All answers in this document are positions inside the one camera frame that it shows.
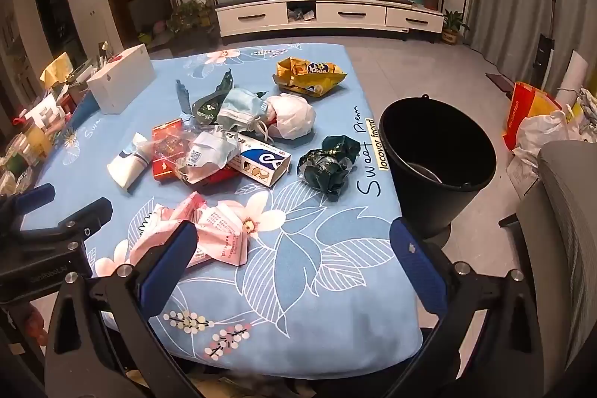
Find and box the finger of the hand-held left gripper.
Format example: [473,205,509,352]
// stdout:
[0,182,57,235]
[16,197,113,250]

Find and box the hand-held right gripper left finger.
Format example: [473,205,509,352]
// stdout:
[44,221,199,398]

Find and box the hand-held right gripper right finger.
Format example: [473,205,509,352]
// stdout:
[387,218,544,398]

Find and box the black bucket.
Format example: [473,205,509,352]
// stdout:
[379,96,498,240]

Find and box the red and white wrapper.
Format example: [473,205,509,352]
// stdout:
[151,120,187,182]

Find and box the dark green wrapper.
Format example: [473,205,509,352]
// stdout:
[297,135,360,201]

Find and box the green snack wrapper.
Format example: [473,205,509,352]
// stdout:
[192,69,234,126]

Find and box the white paper wad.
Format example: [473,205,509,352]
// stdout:
[266,94,317,141]

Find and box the yellow snack bag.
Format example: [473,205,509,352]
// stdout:
[273,57,348,97]

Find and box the pink plastic wrapper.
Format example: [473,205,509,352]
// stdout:
[128,191,250,268]

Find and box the blue floral blanket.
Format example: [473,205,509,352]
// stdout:
[21,44,425,373]

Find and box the yellow paper bag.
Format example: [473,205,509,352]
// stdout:
[40,51,73,84]

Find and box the blue white medicine box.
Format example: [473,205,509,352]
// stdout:
[226,132,292,187]

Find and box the white printed cardboard box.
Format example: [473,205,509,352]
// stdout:
[506,151,542,198]

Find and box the grey sofa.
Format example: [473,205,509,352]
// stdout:
[499,139,597,380]

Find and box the blue face mask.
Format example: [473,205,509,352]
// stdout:
[217,88,276,142]

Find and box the white plastic bag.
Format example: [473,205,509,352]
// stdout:
[513,111,584,168]

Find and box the orange shopping bag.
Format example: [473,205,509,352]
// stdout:
[502,82,563,149]

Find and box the dark floor mat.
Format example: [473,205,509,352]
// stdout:
[485,72,518,93]

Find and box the cluster of potted plants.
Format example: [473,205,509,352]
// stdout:
[165,0,215,35]

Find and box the silver patterned bag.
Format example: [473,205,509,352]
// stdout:
[566,85,597,133]

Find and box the small potted plant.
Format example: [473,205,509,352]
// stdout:
[441,9,469,45]

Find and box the upright vacuum cleaner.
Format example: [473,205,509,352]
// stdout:
[532,0,558,93]

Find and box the white paper roll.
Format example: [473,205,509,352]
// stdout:
[557,48,591,100]

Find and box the white television cabinet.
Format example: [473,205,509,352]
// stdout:
[215,0,445,42]

